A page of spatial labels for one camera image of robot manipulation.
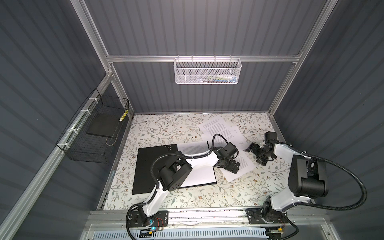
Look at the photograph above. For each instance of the red folder black inside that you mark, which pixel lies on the red folder black inside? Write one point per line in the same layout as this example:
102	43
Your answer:
143	182

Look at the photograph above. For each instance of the printed paper sheet back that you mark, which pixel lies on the printed paper sheet back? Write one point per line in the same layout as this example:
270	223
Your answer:
217	125

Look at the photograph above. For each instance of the pens in white basket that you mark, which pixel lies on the pens in white basket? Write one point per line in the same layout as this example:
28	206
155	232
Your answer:
231	79

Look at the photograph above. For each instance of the white ventilated front rail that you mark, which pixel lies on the white ventilated front rail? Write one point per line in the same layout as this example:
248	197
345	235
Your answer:
208	233

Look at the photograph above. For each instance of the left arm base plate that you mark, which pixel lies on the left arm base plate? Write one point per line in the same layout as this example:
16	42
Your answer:
138	219

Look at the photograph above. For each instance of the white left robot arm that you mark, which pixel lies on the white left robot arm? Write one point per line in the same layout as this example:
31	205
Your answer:
170	171

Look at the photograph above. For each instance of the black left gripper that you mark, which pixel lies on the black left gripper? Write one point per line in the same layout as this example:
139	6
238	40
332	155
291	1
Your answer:
230	167

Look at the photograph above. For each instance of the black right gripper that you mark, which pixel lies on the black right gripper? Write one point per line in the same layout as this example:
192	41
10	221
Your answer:
255	150

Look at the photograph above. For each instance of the printed paper sheet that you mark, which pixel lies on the printed paper sheet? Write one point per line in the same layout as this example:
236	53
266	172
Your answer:
202	168
246	165
217	125

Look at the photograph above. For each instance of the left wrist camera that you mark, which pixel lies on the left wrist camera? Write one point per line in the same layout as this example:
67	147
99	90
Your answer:
230	149

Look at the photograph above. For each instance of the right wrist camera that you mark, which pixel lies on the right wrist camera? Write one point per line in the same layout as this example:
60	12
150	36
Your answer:
271	138

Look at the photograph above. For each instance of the floral patterned table mat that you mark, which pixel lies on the floral patterned table mat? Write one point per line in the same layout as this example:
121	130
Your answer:
156	130

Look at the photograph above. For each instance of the yellow green marker pen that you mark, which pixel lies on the yellow green marker pen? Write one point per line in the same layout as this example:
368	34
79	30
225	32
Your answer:
123	115

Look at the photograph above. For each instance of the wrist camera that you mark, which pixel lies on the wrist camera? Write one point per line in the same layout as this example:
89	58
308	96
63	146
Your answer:
271	138
230	149

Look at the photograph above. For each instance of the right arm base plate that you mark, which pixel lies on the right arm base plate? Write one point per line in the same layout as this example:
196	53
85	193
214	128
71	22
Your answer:
255	216

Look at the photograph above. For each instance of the black wire basket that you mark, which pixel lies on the black wire basket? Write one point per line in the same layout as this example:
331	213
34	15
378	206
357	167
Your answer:
97	132

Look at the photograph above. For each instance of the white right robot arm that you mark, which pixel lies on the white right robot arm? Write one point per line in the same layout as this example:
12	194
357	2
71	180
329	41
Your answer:
307	179

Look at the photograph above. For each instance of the white wire mesh basket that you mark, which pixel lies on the white wire mesh basket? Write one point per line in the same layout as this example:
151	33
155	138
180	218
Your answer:
187	70

